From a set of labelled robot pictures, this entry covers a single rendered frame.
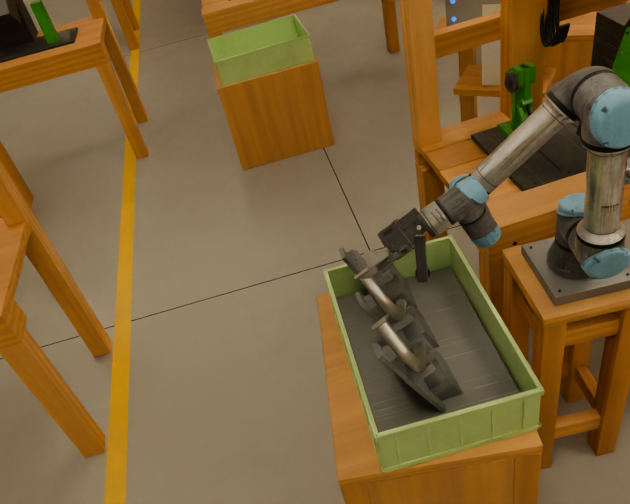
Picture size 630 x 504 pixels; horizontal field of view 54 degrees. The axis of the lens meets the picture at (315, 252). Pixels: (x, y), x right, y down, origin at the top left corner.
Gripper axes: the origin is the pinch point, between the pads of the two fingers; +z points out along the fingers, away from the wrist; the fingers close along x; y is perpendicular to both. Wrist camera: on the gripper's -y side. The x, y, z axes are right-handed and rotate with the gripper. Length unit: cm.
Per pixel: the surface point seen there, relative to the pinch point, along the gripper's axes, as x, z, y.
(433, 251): -42.6, -14.4, -4.3
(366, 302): 1.5, 3.8, -5.0
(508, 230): -56, -37, -13
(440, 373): -5.8, 0.2, -30.7
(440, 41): -84, -60, 58
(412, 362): 12.1, 1.0, -22.2
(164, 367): -121, 130, 25
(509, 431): -5, -6, -52
